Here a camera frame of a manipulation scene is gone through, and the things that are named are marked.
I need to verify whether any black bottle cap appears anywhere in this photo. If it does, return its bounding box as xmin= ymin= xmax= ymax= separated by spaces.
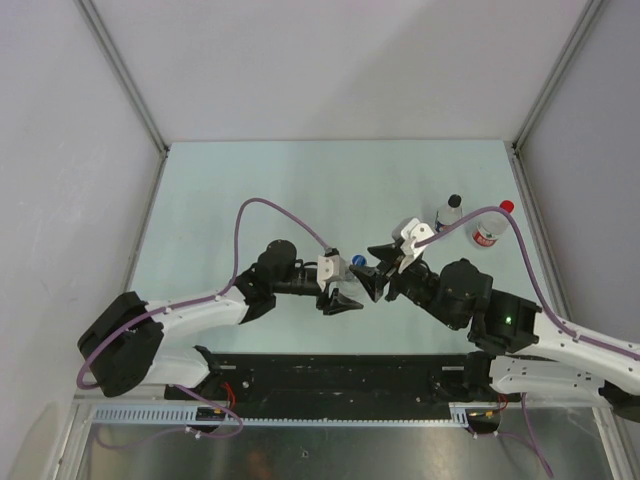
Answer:
xmin=448 ymin=194 xmax=461 ymax=208

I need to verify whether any aluminium corner post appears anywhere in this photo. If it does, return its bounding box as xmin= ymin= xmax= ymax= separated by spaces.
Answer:
xmin=74 ymin=0 xmax=170 ymax=154
xmin=509 ymin=0 xmax=609 ymax=151

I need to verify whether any right aluminium corner post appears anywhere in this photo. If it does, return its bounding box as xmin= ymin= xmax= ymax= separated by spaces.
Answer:
xmin=509 ymin=0 xmax=609 ymax=151

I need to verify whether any slotted cable duct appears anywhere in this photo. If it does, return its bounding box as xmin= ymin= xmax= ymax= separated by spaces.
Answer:
xmin=93 ymin=404 xmax=497 ymax=427

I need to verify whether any left aluminium corner post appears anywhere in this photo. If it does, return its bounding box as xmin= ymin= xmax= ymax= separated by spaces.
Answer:
xmin=74 ymin=0 xmax=170 ymax=154

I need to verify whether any short clear bottle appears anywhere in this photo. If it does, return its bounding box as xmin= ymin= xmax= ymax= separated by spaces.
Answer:
xmin=434 ymin=195 xmax=463 ymax=233

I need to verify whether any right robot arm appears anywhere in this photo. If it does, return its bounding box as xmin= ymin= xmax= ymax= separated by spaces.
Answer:
xmin=349 ymin=244 xmax=639 ymax=422

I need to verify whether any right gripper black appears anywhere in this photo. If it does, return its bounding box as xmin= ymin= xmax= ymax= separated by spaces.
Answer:
xmin=349 ymin=242 xmax=462 ymax=330

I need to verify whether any tall clear bottle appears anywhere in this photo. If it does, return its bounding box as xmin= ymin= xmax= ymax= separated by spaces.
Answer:
xmin=336 ymin=267 xmax=366 ymax=301

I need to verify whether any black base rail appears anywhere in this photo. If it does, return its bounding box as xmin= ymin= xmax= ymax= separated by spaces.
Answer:
xmin=193 ymin=352 xmax=499 ymax=416

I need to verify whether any clear bottle red label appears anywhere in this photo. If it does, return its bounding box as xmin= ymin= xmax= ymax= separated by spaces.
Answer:
xmin=471 ymin=211 xmax=510 ymax=248

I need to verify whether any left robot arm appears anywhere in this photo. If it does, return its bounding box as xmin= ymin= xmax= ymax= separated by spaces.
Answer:
xmin=77 ymin=240 xmax=363 ymax=400

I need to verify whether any red bottle cap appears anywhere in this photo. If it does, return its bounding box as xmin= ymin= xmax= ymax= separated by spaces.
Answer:
xmin=499 ymin=200 xmax=515 ymax=213

